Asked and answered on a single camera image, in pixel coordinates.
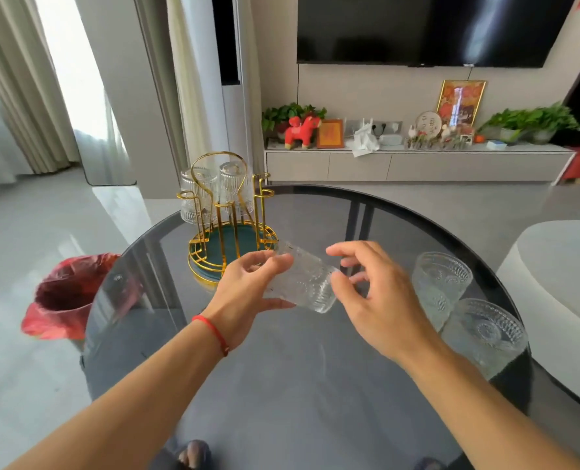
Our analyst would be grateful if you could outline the small orange framed picture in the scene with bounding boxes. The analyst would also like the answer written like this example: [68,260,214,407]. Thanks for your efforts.
[316,118,345,149]

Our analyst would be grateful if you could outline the cream curtain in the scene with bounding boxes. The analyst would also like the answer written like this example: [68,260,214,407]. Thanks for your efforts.
[166,0,213,167]

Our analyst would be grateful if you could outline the person's left foot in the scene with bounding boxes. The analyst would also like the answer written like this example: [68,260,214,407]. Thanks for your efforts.
[176,439,212,470]

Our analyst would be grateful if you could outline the white standing air conditioner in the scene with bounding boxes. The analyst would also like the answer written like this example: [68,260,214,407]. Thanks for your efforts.
[211,0,266,173]

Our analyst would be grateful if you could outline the person's right forearm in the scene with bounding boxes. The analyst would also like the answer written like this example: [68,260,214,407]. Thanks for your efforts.
[400,343,580,470]

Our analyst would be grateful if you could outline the red string bracelet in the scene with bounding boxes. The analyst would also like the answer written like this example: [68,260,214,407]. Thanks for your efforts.
[191,314,230,358]

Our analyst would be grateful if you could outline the person's left forearm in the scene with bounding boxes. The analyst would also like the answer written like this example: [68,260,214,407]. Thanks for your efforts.
[5,315,229,470]

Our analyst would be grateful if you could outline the red bag trash bin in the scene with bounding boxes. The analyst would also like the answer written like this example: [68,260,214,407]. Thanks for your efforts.
[21,253,141,341]

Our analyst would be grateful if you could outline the gold framed red picture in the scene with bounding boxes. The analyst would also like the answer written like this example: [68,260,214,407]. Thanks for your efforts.
[435,79,487,129]

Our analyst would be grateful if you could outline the large green potted plant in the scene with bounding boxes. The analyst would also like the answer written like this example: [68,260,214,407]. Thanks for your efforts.
[478,102,580,145]

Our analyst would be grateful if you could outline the black flat television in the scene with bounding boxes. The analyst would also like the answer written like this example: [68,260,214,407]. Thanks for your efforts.
[297,0,578,69]

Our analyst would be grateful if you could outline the person's left hand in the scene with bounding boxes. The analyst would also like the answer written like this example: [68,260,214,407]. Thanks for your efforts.
[201,249,297,351]

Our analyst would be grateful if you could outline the black table leg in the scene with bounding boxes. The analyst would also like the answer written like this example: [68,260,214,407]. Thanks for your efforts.
[343,200,375,277]

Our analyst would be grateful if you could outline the group of small figurines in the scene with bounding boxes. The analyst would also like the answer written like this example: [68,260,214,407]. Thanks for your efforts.
[406,124,475,150]

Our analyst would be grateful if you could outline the white round sofa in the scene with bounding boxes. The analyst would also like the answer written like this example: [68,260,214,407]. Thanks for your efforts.
[496,219,580,416]

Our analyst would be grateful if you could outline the white plastic bag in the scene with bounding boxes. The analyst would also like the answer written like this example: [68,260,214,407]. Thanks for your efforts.
[351,118,382,158]

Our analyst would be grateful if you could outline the person's right hand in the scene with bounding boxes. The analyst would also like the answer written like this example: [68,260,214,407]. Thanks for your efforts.
[325,241,446,370]

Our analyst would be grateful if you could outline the beige curtain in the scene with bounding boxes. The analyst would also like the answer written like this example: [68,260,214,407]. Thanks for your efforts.
[0,0,81,176]

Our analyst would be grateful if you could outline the gold wire cup rack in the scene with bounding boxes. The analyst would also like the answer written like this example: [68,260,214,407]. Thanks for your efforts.
[176,151,279,289]

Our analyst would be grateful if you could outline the clear ribbed glass cup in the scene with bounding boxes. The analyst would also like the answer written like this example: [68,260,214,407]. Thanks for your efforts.
[179,167,220,226]
[219,161,254,217]

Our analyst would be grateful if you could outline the clear embossed glass cup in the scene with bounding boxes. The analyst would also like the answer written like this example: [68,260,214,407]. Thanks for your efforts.
[265,241,341,315]
[441,298,529,382]
[411,252,474,333]

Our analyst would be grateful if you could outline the grey television cabinet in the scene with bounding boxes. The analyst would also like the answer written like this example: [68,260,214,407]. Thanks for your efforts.
[265,141,576,184]

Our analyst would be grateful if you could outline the round white decorative plate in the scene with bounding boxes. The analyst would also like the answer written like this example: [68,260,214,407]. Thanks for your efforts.
[414,111,443,139]

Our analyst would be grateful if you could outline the grey wall socket strip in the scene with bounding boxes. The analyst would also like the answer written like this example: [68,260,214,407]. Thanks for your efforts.
[344,120,403,138]

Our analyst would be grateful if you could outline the red toy horse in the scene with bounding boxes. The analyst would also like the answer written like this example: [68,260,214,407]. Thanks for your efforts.
[283,115,322,150]

